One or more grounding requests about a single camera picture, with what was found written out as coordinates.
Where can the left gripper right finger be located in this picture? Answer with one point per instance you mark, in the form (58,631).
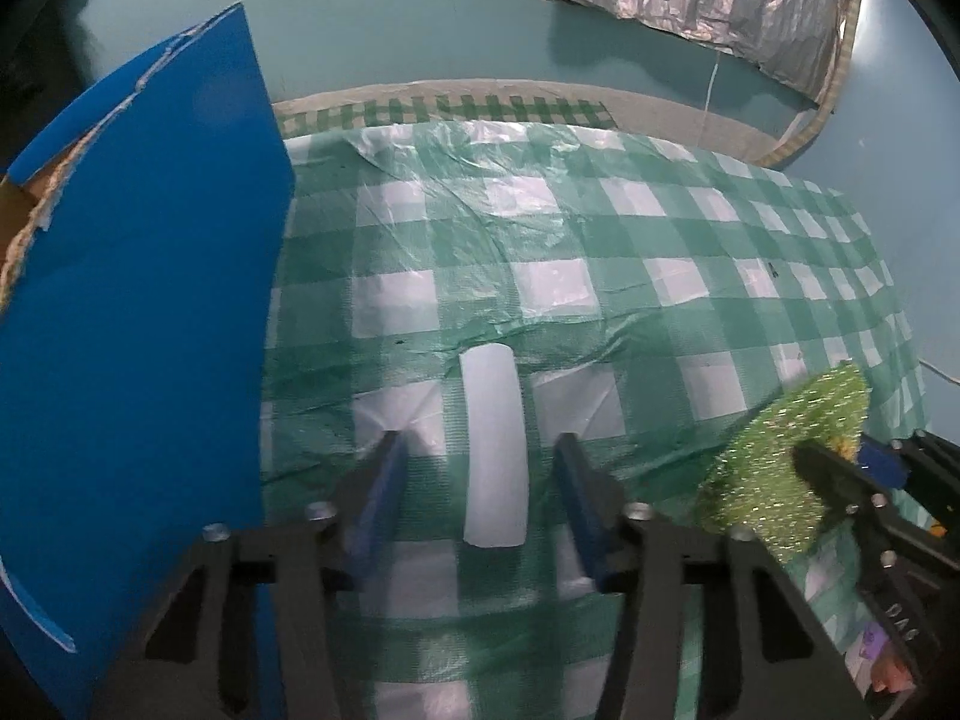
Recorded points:
(763,653)

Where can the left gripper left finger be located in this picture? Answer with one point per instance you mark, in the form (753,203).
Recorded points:
(195,653)

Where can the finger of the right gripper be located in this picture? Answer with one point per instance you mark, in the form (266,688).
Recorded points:
(844,489)
(921,463)

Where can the green sparkly scrubber cloth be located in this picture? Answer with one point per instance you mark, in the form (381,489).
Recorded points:
(754,483)

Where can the person's right hand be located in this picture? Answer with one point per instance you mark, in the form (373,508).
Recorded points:
(890,674)

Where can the blue cardboard box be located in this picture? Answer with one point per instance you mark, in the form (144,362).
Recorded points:
(133,323)

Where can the green checkered floor mat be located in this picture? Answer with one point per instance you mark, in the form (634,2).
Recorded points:
(306,118)

